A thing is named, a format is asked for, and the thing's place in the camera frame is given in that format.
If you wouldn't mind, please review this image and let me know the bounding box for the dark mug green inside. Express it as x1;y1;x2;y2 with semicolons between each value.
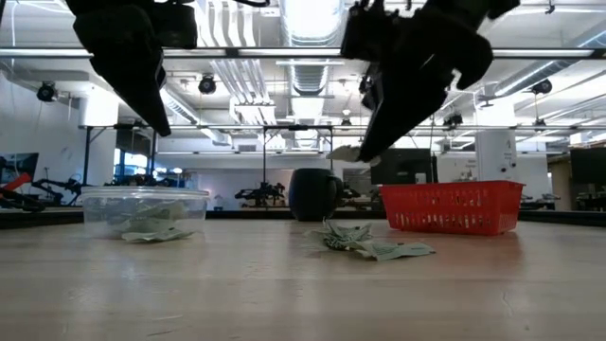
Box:
288;168;346;223

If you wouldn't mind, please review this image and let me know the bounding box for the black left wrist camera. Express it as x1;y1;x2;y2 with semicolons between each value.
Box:
151;1;199;49

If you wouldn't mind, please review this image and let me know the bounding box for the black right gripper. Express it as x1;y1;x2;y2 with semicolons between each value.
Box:
358;0;493;163

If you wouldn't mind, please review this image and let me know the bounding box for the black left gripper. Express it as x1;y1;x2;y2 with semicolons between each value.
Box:
65;0;171;137

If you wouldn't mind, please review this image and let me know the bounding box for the dark cabinet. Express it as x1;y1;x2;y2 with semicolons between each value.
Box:
570;147;606;212

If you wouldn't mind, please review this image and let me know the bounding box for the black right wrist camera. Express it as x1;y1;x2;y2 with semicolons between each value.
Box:
340;0;397;62

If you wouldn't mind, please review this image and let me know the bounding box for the red robot arm link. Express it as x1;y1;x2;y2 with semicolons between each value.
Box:
0;172;32;193

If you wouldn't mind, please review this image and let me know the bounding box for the black monitor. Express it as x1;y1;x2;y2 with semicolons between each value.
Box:
369;148;437;186

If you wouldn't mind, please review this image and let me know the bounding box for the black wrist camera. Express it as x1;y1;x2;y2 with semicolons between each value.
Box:
151;1;199;49
340;0;397;62

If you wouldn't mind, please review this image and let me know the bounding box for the dark wall monitor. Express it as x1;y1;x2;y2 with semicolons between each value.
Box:
0;152;40;185

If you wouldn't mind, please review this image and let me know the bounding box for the black aluminium table frame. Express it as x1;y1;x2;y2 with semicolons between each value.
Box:
0;206;606;229

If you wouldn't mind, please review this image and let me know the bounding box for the black overhead frame beam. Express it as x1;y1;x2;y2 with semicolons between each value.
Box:
0;45;606;60

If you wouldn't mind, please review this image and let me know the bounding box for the background robot station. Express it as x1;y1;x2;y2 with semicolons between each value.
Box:
235;182;288;209

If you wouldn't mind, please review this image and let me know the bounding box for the black background rig frame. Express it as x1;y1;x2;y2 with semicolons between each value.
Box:
83;123;158;187
262;124;333;209

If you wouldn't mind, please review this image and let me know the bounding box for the silver ventilation duct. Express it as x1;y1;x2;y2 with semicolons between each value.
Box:
278;0;346;99

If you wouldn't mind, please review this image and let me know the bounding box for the clear plastic container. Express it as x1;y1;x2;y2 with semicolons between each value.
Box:
79;186;211;241

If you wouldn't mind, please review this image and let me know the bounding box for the red plastic basket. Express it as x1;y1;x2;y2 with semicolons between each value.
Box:
378;179;526;237

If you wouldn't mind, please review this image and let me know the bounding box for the white pillar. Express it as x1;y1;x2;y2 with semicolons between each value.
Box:
474;99;518;184

